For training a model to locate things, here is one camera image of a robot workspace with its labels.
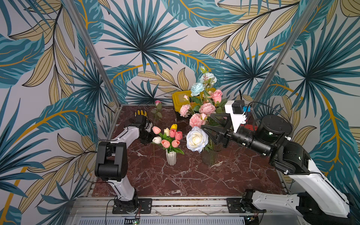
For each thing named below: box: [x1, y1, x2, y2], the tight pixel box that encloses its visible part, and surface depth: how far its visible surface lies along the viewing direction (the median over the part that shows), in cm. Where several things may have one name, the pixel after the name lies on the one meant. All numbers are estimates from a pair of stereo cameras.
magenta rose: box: [150, 99, 163, 122], surface depth 108 cm
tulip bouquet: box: [151, 123, 185, 156], surface depth 66 cm
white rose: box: [186, 126, 209, 154], surface depth 51 cm
